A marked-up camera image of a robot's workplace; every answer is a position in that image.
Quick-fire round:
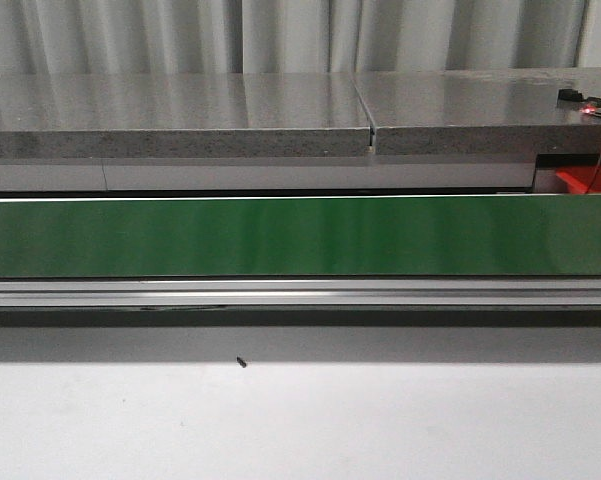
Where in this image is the green conveyor belt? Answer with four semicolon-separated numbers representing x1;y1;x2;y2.
0;195;601;278

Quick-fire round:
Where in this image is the grey stone countertop slab right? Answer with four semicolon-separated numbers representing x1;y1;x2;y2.
354;68;601;155

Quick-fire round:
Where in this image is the grey stone countertop slab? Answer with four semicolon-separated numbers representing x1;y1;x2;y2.
0;73;371;159
354;68;601;155

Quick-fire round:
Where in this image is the red plastic bin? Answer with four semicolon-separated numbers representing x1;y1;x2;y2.
555;154;601;194

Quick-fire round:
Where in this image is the black connector plug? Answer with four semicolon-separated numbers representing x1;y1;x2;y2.
558;88;584;103

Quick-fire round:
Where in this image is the grey stone countertop slab left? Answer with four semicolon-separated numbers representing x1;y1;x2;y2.
0;73;371;159

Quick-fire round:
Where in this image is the white cabinet panel under counter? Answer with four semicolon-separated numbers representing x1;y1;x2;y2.
0;154;536;192

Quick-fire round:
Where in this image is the small circuit board red LED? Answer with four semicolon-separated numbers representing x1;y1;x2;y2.
580;97;601;118

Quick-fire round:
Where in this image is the grey curtain backdrop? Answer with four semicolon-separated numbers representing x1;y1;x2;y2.
0;1;601;75

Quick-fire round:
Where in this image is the aluminium conveyor side rail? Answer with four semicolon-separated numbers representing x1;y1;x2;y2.
0;278;601;310

